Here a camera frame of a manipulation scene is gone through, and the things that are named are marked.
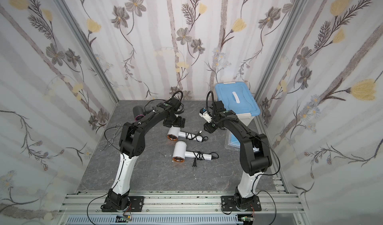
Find white hair dryer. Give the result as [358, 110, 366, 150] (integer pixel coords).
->
[167, 127, 204, 142]
[172, 141, 212, 163]

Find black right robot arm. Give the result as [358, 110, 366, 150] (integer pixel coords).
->
[203, 101, 272, 211]

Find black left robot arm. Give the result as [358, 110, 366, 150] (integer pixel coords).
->
[101, 98, 185, 212]

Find dark grey pink hair dryer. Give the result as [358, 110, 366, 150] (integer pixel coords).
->
[133, 106, 156, 123]

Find blue lid storage box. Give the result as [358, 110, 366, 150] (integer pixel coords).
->
[214, 82, 260, 126]

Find bag of blue face masks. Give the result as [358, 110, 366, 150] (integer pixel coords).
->
[224, 131, 240, 151]

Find metal tongs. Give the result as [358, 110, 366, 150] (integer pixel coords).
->
[100, 123, 123, 151]

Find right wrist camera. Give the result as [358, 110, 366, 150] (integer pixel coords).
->
[199, 108, 212, 123]

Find aluminium mounting rail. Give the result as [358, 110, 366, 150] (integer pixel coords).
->
[54, 191, 309, 225]

